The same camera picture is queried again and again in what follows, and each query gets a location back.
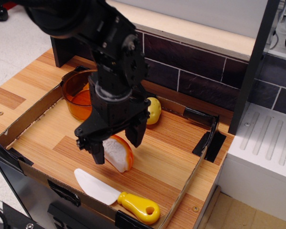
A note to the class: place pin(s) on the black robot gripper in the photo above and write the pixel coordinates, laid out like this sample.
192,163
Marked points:
111,115

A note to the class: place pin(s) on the white and orange toy sushi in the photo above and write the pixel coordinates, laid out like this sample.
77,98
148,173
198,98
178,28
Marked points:
118,153

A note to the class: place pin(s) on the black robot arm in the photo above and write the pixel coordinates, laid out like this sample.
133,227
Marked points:
110,36

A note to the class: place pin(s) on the transparent orange plastic pot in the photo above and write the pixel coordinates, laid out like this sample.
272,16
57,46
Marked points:
76,92

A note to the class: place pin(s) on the brown cardboard fence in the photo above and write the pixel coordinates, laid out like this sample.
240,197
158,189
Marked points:
38,156

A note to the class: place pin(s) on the yellow toy potato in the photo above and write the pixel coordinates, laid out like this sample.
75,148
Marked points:
155,110

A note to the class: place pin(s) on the white ribbed drainer board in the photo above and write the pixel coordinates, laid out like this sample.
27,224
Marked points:
260,141

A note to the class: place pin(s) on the light wooden shelf board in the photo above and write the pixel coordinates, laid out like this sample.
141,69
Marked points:
203,37

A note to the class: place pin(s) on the black caster wheel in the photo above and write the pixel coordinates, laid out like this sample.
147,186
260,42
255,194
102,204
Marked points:
3,11

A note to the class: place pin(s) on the white toy knife yellow handle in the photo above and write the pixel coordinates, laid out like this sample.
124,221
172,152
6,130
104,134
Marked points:
146,210

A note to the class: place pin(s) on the dark left shelf post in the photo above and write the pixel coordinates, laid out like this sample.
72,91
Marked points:
65,49

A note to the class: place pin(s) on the dark grey shelf post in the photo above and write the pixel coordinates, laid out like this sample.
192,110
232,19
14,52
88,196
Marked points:
256,58

